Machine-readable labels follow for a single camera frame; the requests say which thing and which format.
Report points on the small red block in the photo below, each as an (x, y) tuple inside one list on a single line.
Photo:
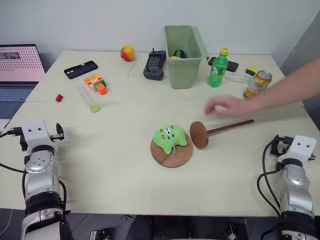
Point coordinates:
[(59, 98)]

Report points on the clear tube with green cap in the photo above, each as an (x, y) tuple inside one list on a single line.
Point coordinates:
[(87, 98)]

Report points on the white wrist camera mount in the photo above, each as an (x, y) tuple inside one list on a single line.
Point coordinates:
[(302, 147), (35, 133)]

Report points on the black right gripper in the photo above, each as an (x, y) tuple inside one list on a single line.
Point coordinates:
[(280, 147)]

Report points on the wooden plunger stick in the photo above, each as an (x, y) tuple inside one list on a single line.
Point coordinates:
[(198, 135)]

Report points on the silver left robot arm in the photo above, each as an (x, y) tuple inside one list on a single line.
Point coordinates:
[(40, 175)]

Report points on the green plastic bin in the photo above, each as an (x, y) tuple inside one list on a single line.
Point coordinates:
[(183, 72)]

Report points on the green plush toy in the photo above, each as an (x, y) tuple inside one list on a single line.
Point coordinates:
[(170, 137)]

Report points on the person's bare hand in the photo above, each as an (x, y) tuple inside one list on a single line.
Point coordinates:
[(230, 106)]

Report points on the yellow drink can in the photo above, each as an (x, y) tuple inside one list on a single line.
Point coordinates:
[(257, 85)]

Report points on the round wooden board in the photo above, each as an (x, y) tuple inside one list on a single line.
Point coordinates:
[(175, 158)]

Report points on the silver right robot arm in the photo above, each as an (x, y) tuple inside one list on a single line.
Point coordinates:
[(296, 190)]

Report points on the open laptop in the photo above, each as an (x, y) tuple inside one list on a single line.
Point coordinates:
[(17, 72)]

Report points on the black handheld controller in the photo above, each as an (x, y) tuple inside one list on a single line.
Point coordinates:
[(155, 66)]

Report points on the clear plastic sheet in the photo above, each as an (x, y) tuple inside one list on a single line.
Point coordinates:
[(136, 71)]

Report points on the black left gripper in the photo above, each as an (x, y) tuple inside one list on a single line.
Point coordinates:
[(58, 138)]

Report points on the green and black ball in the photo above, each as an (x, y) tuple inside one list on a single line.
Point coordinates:
[(180, 53)]

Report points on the yellow fruit toy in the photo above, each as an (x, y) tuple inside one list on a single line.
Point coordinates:
[(175, 57)]

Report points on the green plastic soda bottle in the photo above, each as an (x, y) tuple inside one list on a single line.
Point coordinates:
[(217, 70)]

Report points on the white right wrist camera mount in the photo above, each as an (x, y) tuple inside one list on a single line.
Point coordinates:
[(302, 147)]

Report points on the person's bare forearm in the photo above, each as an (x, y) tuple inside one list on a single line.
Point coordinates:
[(285, 90)]

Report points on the red and yellow apple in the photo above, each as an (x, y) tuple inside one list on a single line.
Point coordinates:
[(127, 53)]

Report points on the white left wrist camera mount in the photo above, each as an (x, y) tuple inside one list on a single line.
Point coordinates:
[(35, 133)]

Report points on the orange and green block stack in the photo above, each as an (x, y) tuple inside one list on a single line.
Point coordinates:
[(96, 83)]

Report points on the yellow and black block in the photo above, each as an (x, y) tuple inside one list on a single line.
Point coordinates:
[(253, 70)]

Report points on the clear plastic box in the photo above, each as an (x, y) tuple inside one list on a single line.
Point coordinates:
[(237, 78)]

